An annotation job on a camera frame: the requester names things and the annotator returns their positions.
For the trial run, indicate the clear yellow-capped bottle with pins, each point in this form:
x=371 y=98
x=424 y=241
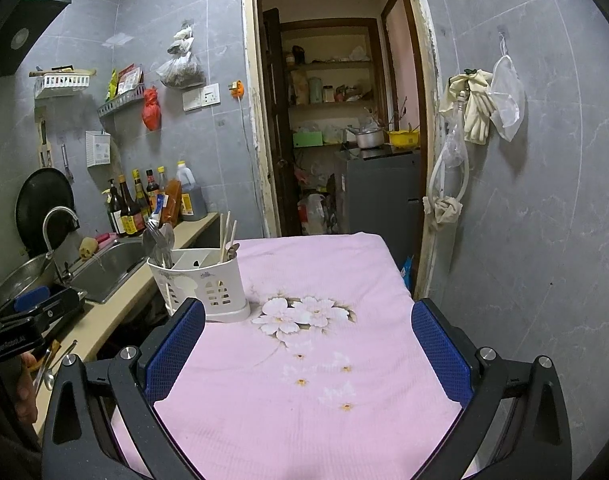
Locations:
x=161 y=180

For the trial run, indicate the knotted cream cloth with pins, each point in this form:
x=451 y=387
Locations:
x=444 y=210

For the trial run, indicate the green box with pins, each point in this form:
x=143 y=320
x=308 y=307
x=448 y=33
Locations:
x=308 y=139

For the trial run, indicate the wooden storage shelf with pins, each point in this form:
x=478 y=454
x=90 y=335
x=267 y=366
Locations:
x=334 y=65

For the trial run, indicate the blue white packet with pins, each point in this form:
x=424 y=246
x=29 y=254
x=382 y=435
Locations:
x=155 y=215

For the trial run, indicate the pink floral tablecloth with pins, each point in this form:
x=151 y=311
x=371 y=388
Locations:
x=309 y=360

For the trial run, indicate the wooden chopstick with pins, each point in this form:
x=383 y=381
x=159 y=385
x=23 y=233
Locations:
x=234 y=232
x=228 y=235
x=222 y=237

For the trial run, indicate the dried plant branches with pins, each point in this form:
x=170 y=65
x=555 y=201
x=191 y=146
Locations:
x=394 y=115

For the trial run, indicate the stainless steel sink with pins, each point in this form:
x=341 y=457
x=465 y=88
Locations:
x=109 y=270

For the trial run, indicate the white wall outlet panel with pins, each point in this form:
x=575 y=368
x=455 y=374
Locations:
x=201 y=96

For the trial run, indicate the grey refrigerator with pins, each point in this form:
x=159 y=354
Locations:
x=379 y=200

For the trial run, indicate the white plastic jug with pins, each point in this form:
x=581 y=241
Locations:
x=313 y=215

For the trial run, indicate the red seasoning packet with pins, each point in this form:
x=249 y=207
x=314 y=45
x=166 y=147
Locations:
x=130 y=77

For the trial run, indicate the chrome faucet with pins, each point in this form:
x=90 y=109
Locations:
x=59 y=212

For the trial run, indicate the green seasoning packet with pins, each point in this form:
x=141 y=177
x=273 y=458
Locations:
x=112 y=87

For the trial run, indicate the metal cooking pot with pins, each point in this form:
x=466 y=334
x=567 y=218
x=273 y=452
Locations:
x=368 y=139

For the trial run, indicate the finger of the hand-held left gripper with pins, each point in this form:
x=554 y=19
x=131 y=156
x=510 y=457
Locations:
x=32 y=300
x=54 y=307

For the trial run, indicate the beige kitchen counter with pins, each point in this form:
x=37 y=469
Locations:
x=119 y=305

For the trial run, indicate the cream rubber gloves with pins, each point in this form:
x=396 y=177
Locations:
x=477 y=110

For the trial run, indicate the white plastic utensil holder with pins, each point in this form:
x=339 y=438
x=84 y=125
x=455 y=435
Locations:
x=204 y=285

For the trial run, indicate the blue plastic bag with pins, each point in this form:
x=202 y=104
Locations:
x=408 y=272

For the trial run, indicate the person's left hand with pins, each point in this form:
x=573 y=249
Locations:
x=27 y=390

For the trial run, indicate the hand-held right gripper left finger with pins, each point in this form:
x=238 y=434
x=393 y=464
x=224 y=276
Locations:
x=177 y=350

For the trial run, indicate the orange seasoning packet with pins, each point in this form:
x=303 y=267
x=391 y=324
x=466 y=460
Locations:
x=172 y=205

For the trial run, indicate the white wall basket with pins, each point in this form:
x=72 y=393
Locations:
x=62 y=82

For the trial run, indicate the yellow bowl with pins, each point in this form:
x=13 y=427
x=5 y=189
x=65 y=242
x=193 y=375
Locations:
x=403 y=140

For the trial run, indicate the wooden door frame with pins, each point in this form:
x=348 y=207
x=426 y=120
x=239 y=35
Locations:
x=249 y=110

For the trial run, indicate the yellow-capped sauce bottle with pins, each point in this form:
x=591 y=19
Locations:
x=140 y=195

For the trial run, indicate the dark soy sauce bottle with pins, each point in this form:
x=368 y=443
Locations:
x=129 y=217

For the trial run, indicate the grey wall shelf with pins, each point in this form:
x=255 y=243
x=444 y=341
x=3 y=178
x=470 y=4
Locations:
x=119 y=102

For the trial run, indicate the red-capped sauce bottle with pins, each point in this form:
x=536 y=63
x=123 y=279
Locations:
x=152 y=187

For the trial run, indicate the small brown spoon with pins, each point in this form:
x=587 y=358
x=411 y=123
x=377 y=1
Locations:
x=233 y=249

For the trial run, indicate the metal peeler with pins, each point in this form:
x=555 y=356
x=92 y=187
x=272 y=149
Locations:
x=66 y=162

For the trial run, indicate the black range hood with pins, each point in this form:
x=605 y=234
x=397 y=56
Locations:
x=19 y=25

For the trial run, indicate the pink soap dish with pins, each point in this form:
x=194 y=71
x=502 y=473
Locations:
x=104 y=239

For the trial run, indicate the loofah sponge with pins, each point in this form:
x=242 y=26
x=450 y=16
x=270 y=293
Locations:
x=89 y=248

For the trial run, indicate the large cooking oil jug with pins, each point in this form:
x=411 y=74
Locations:
x=192 y=200

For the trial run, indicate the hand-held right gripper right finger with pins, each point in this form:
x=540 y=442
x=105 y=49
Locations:
x=439 y=350

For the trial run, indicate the pale green canister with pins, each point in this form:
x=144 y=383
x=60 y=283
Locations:
x=315 y=90

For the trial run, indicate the grey plastic bag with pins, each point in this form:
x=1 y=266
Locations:
x=182 y=72

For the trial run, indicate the black round pan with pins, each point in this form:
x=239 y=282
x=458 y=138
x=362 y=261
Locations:
x=44 y=205

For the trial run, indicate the red plastic bag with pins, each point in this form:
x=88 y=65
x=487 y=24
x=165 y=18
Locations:
x=151 y=112

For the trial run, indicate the white hanging plastic box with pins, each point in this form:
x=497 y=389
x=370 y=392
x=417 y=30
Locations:
x=98 y=149

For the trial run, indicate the steel pot with lid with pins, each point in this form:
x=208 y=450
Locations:
x=19 y=275

